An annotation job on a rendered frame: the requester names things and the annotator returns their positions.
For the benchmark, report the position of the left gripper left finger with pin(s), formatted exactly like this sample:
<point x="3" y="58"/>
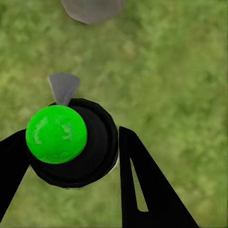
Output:
<point x="13" y="166"/>

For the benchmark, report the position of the tree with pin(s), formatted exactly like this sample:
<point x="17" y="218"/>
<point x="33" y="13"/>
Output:
<point x="93" y="11"/>

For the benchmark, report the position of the pesticide atomizer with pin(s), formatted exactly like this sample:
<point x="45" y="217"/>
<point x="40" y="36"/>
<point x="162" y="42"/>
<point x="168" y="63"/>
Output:
<point x="73" y="141"/>

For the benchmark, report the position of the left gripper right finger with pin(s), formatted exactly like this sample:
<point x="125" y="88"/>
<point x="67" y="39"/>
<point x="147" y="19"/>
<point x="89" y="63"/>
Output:
<point x="166" y="209"/>

